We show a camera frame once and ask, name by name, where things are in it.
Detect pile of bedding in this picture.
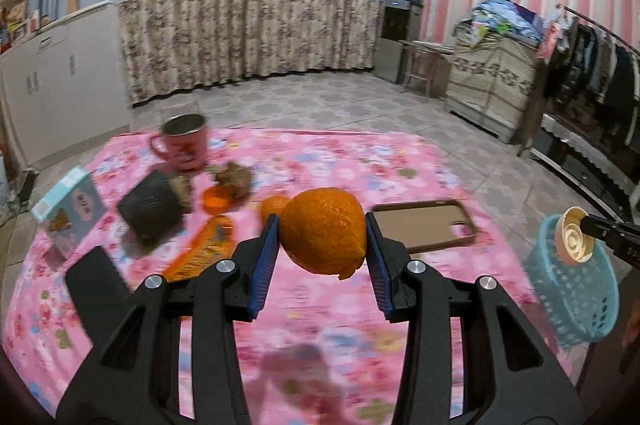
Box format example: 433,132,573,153
452,0,546,48

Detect orange snack wrapper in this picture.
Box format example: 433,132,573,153
162,215,236,283

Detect small orange cup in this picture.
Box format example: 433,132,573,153
202,185,235,213

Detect white cabinet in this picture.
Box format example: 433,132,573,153
0,0,133,170

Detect light blue carton box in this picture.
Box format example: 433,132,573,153
31,167,108,263

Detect dark ribbed paper cup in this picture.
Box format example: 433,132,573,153
117,170,193,246

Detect water dispenser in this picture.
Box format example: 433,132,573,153
376,0,423,84

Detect beige small bowl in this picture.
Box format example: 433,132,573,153
556,206,596,265

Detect blue and floral curtain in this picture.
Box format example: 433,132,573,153
20,0,396,108

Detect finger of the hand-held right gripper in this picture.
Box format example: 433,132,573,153
580,214,640,237
592,229,640,271

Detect low stand with lace cloth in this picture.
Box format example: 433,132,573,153
530,112,640,221

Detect teal plastic basket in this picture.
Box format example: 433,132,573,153
522,214,621,348

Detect pink floral tablecloth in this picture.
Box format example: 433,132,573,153
10,128,571,425

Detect row of hanging clothes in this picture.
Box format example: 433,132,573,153
550,17,640,126

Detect orange fruit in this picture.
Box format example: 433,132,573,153
277,187,367,281

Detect small metal table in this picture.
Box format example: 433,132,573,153
400,40,456,98

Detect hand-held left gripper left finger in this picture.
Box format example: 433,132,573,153
55,214,281,425

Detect brown scrap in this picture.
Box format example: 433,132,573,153
215,161,254,200

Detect brown phone case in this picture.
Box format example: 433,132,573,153
371,200,477,254

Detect pink hanging bag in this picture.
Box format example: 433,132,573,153
537,17,563,60

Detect pink mug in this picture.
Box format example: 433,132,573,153
149,113,208,173

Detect metal clothes rack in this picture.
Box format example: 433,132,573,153
522,5,640,216

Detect black textured case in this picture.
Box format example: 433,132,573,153
65,249,138,326

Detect cabinet with patterned cover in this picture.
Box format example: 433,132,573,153
444,37,543,144

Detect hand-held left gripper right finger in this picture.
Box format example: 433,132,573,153
365,211,586,425

